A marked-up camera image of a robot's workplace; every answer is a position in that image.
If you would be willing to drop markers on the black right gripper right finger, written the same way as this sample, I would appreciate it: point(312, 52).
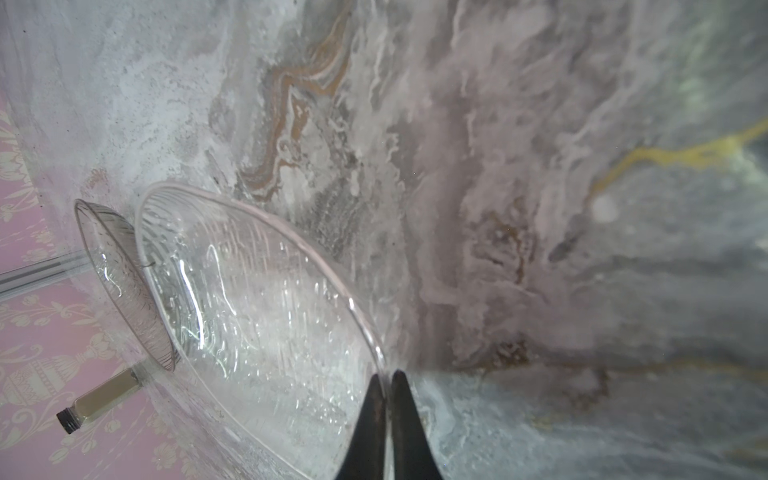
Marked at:
point(413, 459)

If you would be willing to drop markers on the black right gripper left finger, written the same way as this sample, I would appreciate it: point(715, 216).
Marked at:
point(365, 456)

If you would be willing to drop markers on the small clear glass dish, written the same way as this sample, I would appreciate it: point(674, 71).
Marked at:
point(275, 347)

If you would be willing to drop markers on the clear glass oval plate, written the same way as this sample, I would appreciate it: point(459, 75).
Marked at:
point(110, 243)

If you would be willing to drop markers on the glass jar with black lid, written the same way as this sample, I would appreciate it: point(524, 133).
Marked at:
point(100, 400)

